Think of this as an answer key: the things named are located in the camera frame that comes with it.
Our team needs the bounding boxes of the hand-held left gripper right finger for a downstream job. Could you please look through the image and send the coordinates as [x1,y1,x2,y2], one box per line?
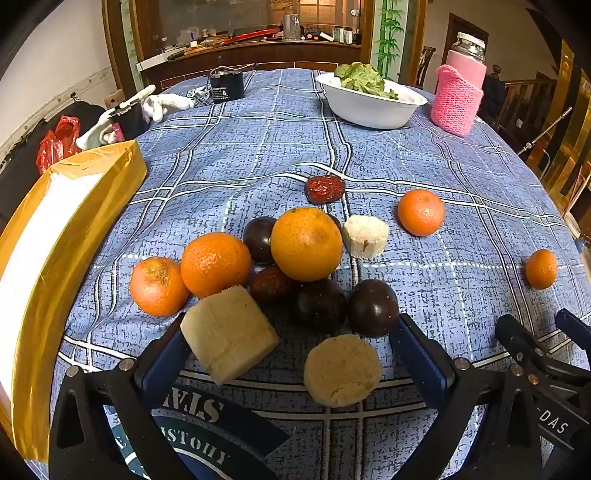
[390,314,543,480]

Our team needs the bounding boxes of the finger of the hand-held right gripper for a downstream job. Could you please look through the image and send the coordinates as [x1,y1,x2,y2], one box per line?
[495,314,568,388]
[554,308,591,344]

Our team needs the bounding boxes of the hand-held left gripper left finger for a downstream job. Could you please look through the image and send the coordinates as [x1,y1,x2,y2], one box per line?
[48,314,195,480]

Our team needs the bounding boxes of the small orange tangerine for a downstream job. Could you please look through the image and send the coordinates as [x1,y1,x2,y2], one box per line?
[525,249,559,289]

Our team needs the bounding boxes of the dark purple passion fruit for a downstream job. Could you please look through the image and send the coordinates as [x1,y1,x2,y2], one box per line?
[243,216,278,265]
[347,279,400,339]
[291,278,348,334]

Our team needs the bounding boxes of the large pale sugarcane chunk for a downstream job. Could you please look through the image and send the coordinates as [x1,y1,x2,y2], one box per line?
[180,285,280,386]

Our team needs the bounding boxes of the speckled orange tangerine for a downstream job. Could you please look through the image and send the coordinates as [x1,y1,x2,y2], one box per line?
[129,257,190,318]

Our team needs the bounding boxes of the round pale sugarcane chunk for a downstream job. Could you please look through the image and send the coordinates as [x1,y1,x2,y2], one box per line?
[303,335,383,408]

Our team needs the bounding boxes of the medium orange tangerine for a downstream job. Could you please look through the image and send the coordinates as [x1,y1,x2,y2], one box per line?
[180,232,253,299]

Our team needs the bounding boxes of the smooth brown-red date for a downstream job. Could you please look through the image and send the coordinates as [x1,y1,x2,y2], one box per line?
[250,264,298,305]

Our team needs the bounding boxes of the small whitish sugarcane chunk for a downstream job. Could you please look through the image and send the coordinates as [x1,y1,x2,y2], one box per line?
[342,215,390,258]

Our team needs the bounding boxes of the large orange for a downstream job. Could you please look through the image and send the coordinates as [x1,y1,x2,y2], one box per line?
[270,207,344,282]

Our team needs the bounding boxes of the yellow taped cardboard box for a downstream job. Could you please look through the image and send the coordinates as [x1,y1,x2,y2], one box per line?
[0,141,148,462]

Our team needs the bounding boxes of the smooth orange tangerine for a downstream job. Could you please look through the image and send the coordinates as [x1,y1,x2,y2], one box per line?
[397,189,446,237]

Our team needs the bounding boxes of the metal rod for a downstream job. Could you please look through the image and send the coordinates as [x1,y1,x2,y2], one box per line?
[517,107,573,155]

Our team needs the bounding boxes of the wrinkled red date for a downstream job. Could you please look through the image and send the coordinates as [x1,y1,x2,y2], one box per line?
[305,174,346,205]

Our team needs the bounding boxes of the blue plaid tablecloth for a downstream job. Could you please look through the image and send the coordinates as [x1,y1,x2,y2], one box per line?
[51,68,585,480]

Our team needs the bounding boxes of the pink knitted sleeve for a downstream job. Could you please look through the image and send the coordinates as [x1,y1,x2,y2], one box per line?
[430,65,485,138]

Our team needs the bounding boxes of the small dark box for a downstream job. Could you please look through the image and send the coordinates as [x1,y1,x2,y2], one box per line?
[109,102,151,141]

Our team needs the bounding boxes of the red plastic bag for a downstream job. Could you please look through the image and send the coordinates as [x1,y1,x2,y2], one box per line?
[36,115,80,175]

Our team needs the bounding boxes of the dark wooden chair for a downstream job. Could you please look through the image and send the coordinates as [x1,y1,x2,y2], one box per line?
[480,65,509,125]

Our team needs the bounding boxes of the white bowl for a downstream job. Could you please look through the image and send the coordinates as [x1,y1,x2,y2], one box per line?
[316,71,428,130]

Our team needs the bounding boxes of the black leather sofa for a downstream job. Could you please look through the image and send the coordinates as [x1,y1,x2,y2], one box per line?
[0,102,109,195]

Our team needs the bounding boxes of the pink steel-capped bottle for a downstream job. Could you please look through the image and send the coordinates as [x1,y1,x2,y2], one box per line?
[444,31,488,89]

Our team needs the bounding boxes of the black cylindrical container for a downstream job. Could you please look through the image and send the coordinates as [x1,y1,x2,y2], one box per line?
[209,67,245,101]

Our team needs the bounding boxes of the green lettuce leaves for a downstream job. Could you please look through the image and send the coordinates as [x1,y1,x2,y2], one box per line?
[334,62,399,100]

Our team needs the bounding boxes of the brown wooden chair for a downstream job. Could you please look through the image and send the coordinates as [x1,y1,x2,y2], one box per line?
[416,45,437,88]

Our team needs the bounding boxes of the wooden counter cabinet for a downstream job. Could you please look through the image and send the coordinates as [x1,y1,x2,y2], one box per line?
[104,0,375,93]

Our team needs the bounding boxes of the long red box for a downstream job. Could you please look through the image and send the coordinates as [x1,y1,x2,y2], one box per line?
[224,28,282,46]

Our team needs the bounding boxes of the bamboo wall painting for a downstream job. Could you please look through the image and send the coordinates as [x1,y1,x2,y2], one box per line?
[374,0,409,84]

